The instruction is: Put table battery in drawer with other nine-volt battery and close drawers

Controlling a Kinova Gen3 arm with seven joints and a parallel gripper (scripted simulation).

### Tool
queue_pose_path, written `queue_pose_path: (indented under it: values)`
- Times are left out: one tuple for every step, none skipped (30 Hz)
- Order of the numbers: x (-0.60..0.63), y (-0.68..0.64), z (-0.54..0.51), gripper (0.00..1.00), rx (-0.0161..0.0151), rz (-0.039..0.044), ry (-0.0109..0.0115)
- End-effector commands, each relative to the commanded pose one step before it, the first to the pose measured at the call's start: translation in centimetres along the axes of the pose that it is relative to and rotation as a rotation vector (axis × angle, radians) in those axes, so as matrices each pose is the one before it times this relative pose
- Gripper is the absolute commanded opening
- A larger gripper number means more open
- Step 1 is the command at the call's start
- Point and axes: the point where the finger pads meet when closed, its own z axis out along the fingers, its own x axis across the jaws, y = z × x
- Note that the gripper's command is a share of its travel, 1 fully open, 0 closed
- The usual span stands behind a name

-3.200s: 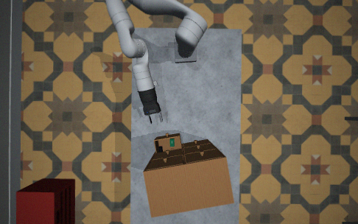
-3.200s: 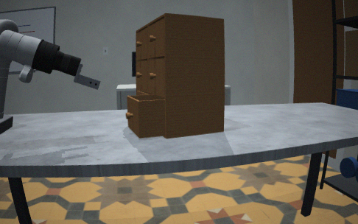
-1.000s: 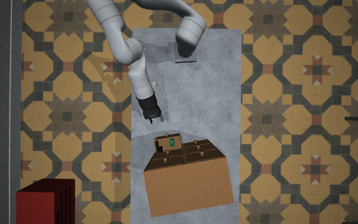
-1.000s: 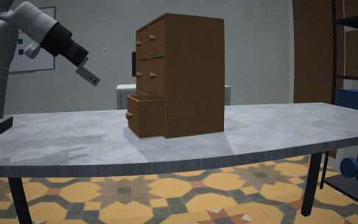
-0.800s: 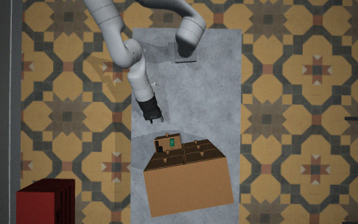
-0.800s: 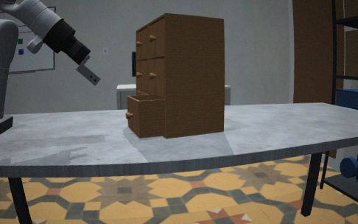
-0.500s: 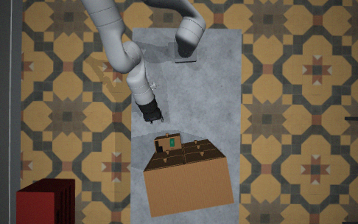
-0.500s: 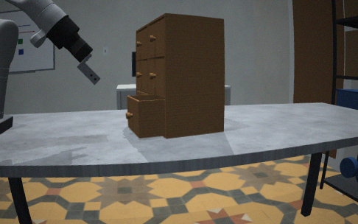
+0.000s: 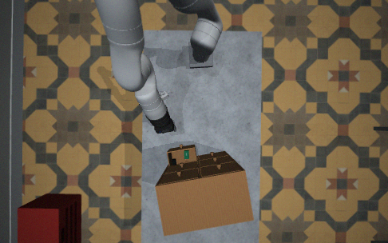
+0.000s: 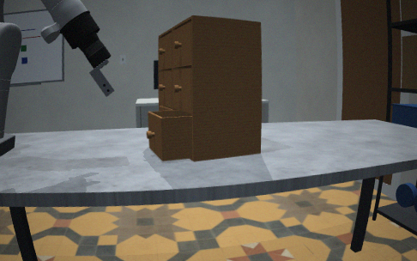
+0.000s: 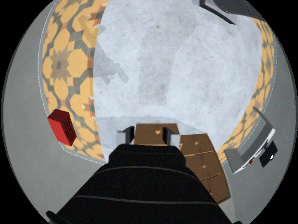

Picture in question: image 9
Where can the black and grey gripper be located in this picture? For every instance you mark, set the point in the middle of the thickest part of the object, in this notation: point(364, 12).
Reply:
point(159, 117)

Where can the brown wooden drawer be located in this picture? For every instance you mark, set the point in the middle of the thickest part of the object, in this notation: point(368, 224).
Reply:
point(178, 154)
point(211, 155)
point(219, 169)
point(182, 166)
point(179, 176)
point(214, 161)

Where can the brown wooden chest of drawers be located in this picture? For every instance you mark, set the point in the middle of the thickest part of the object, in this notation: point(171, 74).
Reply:
point(204, 202)

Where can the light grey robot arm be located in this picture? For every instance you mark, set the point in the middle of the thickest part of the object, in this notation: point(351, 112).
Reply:
point(132, 69)

